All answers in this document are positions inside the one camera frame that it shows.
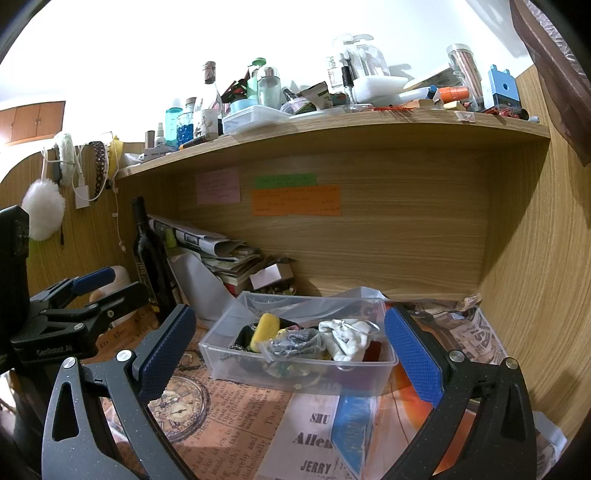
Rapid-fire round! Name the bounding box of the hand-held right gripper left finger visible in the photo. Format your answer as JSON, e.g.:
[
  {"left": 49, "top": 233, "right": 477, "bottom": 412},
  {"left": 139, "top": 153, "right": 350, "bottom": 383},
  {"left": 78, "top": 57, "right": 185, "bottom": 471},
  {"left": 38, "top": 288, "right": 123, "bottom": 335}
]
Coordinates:
[{"left": 41, "top": 304, "right": 199, "bottom": 480}]

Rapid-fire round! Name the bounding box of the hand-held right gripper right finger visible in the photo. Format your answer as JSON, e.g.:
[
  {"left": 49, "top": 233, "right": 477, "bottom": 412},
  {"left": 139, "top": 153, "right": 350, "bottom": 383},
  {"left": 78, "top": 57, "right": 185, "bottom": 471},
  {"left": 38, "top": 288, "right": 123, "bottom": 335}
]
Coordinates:
[{"left": 383, "top": 305, "right": 539, "bottom": 480}]

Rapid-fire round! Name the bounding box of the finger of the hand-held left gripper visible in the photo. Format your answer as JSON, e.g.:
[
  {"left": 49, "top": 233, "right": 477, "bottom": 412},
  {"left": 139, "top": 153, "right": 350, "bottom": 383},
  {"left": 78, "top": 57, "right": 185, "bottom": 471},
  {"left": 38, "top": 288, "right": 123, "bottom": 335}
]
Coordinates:
[
  {"left": 39, "top": 281, "right": 150, "bottom": 331},
  {"left": 30, "top": 267, "right": 117, "bottom": 311}
]

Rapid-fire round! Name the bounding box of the clear plastic box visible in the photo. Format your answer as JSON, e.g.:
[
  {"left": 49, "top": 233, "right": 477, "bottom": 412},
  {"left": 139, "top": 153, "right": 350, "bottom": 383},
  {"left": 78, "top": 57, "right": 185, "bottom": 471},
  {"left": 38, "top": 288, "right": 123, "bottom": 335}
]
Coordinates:
[{"left": 198, "top": 292, "right": 400, "bottom": 397}]

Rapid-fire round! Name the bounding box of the white cloth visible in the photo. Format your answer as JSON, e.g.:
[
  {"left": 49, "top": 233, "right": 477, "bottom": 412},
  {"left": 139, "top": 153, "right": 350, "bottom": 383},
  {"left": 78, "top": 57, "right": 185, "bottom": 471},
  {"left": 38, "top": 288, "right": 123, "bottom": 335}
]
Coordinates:
[{"left": 318, "top": 318, "right": 380, "bottom": 363}]

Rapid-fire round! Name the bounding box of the black chain-print cloth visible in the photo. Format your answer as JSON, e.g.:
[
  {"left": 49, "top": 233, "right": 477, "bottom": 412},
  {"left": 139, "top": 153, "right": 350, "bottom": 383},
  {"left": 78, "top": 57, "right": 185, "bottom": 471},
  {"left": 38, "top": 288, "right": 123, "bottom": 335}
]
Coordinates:
[{"left": 229, "top": 323, "right": 259, "bottom": 354}]

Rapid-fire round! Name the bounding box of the yellow sponge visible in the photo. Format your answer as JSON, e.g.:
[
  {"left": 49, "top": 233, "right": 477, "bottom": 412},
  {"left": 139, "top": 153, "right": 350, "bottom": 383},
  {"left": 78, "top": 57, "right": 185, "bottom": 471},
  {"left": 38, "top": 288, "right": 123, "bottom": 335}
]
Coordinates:
[{"left": 249, "top": 313, "right": 280, "bottom": 353}]

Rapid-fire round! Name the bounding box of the floral scrunchie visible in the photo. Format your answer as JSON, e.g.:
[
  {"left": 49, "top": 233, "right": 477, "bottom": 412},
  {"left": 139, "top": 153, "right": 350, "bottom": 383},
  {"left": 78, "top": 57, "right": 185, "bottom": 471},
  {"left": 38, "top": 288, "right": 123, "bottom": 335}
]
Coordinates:
[{"left": 268, "top": 362, "right": 315, "bottom": 380}]

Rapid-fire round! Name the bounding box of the cream insulated bottle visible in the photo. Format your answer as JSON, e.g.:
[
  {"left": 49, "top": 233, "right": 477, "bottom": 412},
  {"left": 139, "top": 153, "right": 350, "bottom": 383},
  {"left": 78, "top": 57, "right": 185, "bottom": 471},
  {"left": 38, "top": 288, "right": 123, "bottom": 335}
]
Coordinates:
[{"left": 90, "top": 265, "right": 140, "bottom": 325}]

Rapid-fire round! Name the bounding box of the dark wine bottle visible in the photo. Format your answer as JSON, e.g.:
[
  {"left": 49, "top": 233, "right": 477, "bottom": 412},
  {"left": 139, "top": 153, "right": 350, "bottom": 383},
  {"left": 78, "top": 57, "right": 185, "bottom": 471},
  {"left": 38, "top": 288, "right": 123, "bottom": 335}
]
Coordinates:
[{"left": 131, "top": 196, "right": 179, "bottom": 325}]

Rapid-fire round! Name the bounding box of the orange cloth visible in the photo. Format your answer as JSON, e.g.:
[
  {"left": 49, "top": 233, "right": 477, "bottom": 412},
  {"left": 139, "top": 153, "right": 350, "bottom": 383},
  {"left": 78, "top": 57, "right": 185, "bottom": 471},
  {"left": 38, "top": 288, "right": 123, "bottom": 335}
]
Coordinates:
[{"left": 392, "top": 369, "right": 477, "bottom": 445}]

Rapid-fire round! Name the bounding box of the white pom-pom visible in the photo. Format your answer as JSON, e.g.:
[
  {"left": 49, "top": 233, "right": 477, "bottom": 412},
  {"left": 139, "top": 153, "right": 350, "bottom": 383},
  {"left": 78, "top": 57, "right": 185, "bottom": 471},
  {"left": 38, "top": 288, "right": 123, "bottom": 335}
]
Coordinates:
[{"left": 21, "top": 180, "right": 66, "bottom": 241}]

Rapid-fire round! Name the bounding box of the white paper sheet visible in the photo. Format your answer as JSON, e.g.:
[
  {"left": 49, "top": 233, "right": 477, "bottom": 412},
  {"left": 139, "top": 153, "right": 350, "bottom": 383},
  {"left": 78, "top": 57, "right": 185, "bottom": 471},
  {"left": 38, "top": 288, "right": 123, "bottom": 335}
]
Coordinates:
[{"left": 168, "top": 256, "right": 242, "bottom": 325}]

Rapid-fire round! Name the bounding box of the blue sponge cloth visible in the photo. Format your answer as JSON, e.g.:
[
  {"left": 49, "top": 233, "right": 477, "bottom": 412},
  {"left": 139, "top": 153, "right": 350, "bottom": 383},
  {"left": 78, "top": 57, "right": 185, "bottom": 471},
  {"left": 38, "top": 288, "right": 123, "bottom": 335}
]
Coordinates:
[{"left": 332, "top": 394, "right": 378, "bottom": 477}]

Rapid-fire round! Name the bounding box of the vintage newspaper print mat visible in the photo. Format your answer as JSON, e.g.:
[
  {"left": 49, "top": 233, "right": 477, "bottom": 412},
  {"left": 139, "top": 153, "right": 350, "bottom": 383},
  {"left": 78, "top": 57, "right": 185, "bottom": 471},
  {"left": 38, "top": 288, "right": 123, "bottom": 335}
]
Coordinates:
[{"left": 83, "top": 295, "right": 513, "bottom": 480}]

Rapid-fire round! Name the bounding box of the patterned headband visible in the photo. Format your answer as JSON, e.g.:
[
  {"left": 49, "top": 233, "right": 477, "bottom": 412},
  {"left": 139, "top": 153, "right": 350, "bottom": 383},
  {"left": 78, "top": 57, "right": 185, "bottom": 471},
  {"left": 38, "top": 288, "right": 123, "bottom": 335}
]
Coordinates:
[{"left": 89, "top": 141, "right": 110, "bottom": 202}]

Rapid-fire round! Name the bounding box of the pile of papers and books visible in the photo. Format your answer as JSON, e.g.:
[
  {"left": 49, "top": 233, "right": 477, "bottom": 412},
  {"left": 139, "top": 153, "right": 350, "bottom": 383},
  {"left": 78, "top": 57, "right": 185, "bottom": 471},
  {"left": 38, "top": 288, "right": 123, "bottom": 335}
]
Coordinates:
[{"left": 148, "top": 215, "right": 278, "bottom": 297}]

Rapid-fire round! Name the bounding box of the yellow cap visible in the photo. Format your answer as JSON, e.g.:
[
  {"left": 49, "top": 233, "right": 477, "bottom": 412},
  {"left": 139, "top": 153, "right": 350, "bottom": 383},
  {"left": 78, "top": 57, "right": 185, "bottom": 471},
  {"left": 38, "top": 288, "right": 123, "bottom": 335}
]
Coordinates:
[{"left": 107, "top": 136, "right": 125, "bottom": 179}]

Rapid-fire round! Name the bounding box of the white fluffy earmuff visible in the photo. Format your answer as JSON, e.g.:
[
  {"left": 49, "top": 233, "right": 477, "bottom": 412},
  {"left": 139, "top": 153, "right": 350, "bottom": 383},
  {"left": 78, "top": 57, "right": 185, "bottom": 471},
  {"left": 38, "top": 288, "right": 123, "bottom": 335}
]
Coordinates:
[{"left": 53, "top": 132, "right": 77, "bottom": 186}]

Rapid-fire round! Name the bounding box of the small white cardboard box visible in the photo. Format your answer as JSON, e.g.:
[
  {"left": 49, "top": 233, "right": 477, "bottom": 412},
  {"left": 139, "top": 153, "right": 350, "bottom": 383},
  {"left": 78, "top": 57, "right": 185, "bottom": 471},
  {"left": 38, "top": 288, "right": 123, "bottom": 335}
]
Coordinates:
[{"left": 249, "top": 263, "right": 296, "bottom": 292}]

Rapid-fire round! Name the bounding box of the pink sticky note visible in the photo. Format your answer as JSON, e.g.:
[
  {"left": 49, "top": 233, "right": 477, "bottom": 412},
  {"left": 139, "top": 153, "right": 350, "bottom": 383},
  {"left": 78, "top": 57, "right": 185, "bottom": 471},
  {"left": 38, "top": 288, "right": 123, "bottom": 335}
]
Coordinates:
[{"left": 195, "top": 168, "right": 242, "bottom": 206}]

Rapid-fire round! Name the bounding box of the black pen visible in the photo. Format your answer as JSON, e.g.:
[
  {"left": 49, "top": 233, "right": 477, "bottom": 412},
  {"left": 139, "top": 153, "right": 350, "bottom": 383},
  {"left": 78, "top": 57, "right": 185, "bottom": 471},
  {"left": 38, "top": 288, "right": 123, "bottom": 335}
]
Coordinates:
[{"left": 178, "top": 134, "right": 218, "bottom": 150}]

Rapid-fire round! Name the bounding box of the blue mouthwash bottle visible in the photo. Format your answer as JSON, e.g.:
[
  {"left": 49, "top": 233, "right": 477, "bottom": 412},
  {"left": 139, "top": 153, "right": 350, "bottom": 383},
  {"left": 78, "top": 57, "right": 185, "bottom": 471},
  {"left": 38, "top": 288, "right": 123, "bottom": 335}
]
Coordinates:
[{"left": 165, "top": 99, "right": 184, "bottom": 149}]

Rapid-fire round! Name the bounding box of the glass bottle of blue beads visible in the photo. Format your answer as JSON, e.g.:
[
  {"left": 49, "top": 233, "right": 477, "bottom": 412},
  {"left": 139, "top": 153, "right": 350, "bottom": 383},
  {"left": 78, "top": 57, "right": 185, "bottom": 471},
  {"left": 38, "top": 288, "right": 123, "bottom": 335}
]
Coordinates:
[{"left": 176, "top": 98, "right": 197, "bottom": 147}]

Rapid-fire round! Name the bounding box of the orange sticky note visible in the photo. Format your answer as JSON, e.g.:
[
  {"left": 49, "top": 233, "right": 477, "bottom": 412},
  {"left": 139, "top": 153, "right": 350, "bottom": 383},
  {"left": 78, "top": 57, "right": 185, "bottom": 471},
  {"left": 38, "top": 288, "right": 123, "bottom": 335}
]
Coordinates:
[{"left": 252, "top": 185, "right": 342, "bottom": 217}]

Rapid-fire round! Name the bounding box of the clear bottle with white label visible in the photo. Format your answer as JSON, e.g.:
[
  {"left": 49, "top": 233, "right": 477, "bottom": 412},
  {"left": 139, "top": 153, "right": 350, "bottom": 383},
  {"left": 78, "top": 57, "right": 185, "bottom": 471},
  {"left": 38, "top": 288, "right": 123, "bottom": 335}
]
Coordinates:
[{"left": 196, "top": 61, "right": 225, "bottom": 140}]

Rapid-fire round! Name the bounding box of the green sticky note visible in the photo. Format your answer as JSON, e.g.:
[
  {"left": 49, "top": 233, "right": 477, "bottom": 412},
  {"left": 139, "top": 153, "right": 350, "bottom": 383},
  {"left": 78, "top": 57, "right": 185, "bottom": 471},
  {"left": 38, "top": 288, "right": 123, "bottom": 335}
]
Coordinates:
[{"left": 255, "top": 173, "right": 317, "bottom": 189}]

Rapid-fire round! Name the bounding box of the clear lidded plastic container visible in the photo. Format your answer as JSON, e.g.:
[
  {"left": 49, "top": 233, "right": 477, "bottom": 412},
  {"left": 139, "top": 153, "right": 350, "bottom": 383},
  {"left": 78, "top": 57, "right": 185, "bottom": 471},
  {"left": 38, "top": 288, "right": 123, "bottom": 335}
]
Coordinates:
[{"left": 222, "top": 105, "right": 291, "bottom": 136}]

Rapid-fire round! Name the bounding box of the wooden shelf board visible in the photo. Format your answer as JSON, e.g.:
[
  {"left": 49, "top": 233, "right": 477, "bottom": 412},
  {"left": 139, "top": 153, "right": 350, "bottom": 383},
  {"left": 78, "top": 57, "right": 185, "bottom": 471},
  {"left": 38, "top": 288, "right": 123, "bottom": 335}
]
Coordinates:
[{"left": 115, "top": 110, "right": 552, "bottom": 179}]

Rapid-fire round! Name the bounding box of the mint green pump bottle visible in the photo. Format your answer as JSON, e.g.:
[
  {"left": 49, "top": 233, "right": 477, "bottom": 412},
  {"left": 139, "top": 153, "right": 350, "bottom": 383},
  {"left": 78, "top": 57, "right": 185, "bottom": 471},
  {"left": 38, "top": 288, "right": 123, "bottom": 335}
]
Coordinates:
[{"left": 247, "top": 58, "right": 269, "bottom": 105}]

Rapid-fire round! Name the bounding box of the clear glass jar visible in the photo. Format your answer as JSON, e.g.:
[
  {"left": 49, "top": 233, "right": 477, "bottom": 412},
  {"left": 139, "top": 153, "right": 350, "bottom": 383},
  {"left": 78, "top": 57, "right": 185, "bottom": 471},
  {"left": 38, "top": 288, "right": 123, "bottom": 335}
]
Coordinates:
[{"left": 257, "top": 66, "right": 283, "bottom": 110}]

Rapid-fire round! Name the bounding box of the white flat box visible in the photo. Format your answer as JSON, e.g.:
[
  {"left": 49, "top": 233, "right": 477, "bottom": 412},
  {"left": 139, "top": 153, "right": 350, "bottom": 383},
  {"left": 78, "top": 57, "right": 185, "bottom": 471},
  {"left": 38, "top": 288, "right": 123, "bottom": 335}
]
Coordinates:
[{"left": 406, "top": 65, "right": 456, "bottom": 92}]

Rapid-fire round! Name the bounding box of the blue pencil sharpener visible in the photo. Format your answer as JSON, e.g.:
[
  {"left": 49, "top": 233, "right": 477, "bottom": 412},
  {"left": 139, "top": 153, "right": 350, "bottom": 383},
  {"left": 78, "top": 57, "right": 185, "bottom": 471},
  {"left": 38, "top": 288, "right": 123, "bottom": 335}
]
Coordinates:
[{"left": 489, "top": 65, "right": 520, "bottom": 112}]

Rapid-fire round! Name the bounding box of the clear jar of brown sticks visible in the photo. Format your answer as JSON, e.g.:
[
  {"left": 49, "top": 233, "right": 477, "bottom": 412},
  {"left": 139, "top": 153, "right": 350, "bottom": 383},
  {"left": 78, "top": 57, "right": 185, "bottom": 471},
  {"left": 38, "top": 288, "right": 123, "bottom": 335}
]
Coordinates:
[{"left": 446, "top": 44, "right": 486, "bottom": 110}]

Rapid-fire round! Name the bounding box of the clear blister pack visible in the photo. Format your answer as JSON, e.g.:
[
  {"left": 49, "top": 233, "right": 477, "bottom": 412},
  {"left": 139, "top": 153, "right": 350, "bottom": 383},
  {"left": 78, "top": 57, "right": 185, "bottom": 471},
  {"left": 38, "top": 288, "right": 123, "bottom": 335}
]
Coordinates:
[{"left": 329, "top": 33, "right": 391, "bottom": 86}]

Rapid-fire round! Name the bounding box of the white cable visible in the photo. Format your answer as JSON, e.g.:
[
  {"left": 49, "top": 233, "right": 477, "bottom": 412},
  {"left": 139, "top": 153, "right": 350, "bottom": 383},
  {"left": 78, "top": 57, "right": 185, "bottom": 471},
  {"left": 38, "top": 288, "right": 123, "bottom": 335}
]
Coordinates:
[{"left": 111, "top": 182, "right": 128, "bottom": 253}]

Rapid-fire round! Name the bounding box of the wooden wall cabinet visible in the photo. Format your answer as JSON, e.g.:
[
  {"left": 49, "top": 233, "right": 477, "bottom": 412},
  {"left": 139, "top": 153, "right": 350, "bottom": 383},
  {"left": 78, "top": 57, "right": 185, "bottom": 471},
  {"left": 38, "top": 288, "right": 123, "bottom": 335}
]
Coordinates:
[{"left": 0, "top": 102, "right": 66, "bottom": 145}]

